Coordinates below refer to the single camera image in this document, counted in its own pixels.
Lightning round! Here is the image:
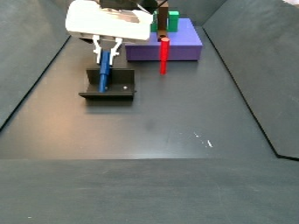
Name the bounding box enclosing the purple base block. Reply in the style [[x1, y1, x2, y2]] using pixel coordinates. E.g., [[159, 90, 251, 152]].
[[125, 18, 203, 61]]

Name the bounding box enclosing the green block right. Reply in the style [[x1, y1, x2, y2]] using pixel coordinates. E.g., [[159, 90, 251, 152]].
[[167, 11, 180, 32]]

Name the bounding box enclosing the red peg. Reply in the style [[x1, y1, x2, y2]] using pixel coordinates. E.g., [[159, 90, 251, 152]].
[[160, 37, 171, 74]]

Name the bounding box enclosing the blue peg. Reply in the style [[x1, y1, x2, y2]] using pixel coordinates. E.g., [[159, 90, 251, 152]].
[[97, 51, 109, 93]]

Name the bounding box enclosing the green block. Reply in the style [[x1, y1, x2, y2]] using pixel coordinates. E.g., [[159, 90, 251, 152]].
[[151, 11, 157, 32], [167, 11, 180, 32]]

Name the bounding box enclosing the green block left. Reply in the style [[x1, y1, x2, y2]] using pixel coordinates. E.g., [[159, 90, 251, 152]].
[[151, 11, 157, 32]]

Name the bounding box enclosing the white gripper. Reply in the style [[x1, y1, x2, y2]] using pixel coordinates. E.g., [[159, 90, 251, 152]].
[[65, 0, 153, 66]]

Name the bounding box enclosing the black angle fixture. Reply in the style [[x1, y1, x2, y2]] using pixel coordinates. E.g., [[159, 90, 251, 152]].
[[79, 68, 136, 101]]

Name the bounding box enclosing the brown bracket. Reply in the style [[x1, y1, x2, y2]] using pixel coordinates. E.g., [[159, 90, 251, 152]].
[[156, 0, 168, 40]]

